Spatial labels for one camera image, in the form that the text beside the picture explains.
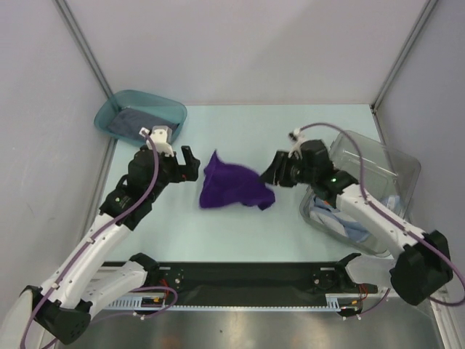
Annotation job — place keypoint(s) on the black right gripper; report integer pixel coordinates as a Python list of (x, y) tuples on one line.
[(284, 171)]

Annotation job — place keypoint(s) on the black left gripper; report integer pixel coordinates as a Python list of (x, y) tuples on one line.
[(189, 170)]

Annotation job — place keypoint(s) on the purple towel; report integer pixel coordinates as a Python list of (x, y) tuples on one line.
[(228, 183)]

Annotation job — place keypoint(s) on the dark grey-blue towel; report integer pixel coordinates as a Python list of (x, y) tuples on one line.
[(128, 123)]

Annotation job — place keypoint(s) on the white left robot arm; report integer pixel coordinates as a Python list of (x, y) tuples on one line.
[(67, 301)]

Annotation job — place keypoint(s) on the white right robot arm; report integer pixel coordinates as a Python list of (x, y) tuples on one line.
[(420, 263)]

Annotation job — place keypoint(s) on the light blue towel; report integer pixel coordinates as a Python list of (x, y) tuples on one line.
[(322, 212)]

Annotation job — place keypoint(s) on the teal plastic bin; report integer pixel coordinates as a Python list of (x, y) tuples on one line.
[(142, 101)]

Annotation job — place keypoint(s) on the clear plastic bin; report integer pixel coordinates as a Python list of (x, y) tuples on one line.
[(390, 176)]

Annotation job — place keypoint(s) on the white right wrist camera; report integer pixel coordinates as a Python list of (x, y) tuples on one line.
[(297, 139)]

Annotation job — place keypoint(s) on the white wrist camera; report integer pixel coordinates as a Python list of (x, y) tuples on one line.
[(160, 137), (297, 139)]

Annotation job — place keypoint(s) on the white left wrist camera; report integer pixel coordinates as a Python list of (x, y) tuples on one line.
[(160, 137)]

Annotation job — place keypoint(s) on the grey slotted cable duct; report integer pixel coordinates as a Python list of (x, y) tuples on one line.
[(152, 302)]

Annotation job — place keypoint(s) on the right aluminium corner post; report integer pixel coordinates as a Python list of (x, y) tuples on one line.
[(416, 30)]

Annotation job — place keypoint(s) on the aluminium corner post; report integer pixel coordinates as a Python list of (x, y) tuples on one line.
[(416, 30), (84, 48)]

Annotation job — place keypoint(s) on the left aluminium corner post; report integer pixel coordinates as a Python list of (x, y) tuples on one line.
[(84, 48)]

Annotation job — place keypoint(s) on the aluminium rail frame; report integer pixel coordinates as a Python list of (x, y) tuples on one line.
[(385, 320)]

